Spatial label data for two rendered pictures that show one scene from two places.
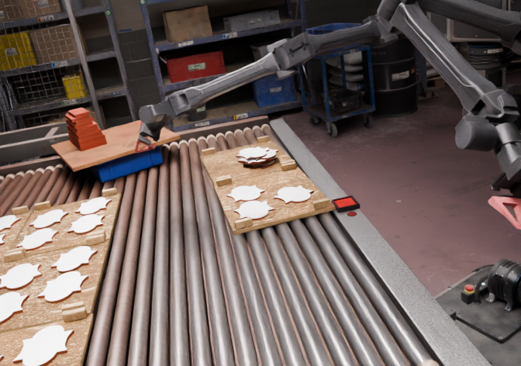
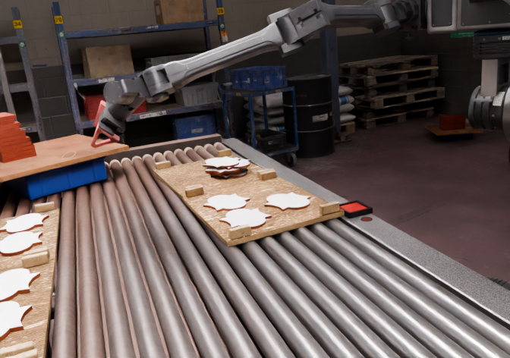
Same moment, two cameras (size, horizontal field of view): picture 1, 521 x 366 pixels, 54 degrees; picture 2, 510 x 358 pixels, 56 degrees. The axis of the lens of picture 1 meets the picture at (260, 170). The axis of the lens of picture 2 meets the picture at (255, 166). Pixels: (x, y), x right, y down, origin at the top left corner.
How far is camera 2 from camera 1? 0.53 m
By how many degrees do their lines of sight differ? 13
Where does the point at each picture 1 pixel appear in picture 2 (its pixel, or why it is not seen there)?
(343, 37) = (353, 13)
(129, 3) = (45, 38)
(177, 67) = (96, 103)
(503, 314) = not seen: hidden behind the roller
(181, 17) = (102, 54)
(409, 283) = (490, 289)
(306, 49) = (320, 17)
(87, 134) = (11, 142)
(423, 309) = not seen: outside the picture
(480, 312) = not seen: hidden behind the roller
